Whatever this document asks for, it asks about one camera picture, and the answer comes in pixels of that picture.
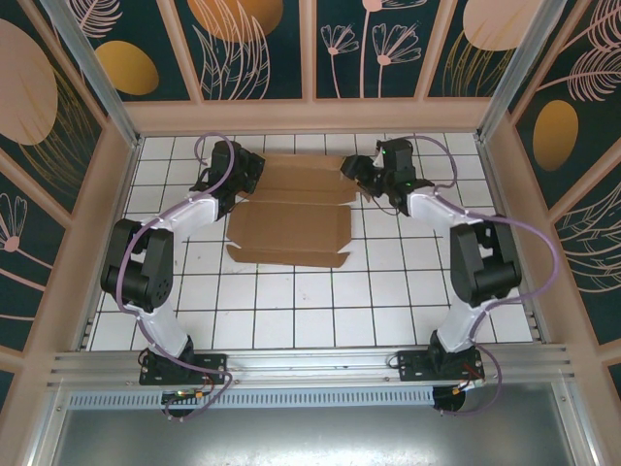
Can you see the brown cardboard paper box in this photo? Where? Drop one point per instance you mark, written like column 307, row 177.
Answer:
column 291, row 228

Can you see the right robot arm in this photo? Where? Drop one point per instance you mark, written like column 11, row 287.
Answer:
column 485, row 272

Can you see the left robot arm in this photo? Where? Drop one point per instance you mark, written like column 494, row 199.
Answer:
column 140, row 272

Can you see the small circuit board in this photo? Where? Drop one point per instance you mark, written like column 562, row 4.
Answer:
column 182, row 394

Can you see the grey metal sheet panel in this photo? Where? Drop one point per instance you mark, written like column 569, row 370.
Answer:
column 310, row 437

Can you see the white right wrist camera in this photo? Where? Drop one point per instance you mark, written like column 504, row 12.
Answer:
column 379, row 159

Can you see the aluminium frame post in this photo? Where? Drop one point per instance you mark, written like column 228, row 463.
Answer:
column 104, row 97
column 504, row 97

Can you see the aluminium mounting rail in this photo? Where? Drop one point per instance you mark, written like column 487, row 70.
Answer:
column 310, row 361

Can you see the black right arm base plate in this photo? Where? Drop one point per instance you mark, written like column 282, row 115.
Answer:
column 412, row 366

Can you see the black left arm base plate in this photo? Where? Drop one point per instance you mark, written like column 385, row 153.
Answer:
column 208, row 366

